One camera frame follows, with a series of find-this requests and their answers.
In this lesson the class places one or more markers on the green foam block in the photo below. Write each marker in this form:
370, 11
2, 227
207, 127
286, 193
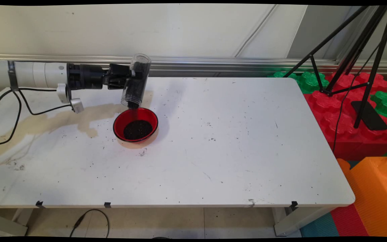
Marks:
309, 82
386, 104

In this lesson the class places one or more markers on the white table leg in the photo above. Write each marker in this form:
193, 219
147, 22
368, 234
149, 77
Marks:
5, 225
297, 220

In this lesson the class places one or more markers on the orange foam block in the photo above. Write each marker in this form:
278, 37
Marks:
375, 195

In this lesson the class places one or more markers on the black tape piece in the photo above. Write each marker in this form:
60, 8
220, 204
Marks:
107, 204
39, 204
294, 205

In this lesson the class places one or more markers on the red bowl with black rim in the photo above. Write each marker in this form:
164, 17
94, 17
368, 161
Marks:
119, 119

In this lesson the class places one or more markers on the red foam block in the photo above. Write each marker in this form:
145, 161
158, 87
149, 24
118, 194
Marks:
348, 134

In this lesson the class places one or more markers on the black seeds pile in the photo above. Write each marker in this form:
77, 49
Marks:
138, 130

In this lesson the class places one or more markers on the clear plastic jar with seeds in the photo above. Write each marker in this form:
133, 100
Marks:
134, 94

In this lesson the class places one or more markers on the aluminium rail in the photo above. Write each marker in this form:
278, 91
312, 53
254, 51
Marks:
230, 64

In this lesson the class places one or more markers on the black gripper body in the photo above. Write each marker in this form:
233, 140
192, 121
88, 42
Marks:
92, 77

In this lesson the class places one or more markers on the teal floor mat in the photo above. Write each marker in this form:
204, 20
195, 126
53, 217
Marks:
319, 228

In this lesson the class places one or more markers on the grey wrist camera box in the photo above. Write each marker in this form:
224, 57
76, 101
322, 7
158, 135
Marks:
77, 105

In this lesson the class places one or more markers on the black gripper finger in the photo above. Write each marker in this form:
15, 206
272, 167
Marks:
117, 84
121, 70

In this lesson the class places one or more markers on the red floor mat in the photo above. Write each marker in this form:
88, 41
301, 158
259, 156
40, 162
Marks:
348, 222

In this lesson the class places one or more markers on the black tripod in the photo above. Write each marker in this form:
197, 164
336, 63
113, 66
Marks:
377, 60

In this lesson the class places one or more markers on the black flat plate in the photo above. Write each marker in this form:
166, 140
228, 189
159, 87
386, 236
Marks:
370, 116

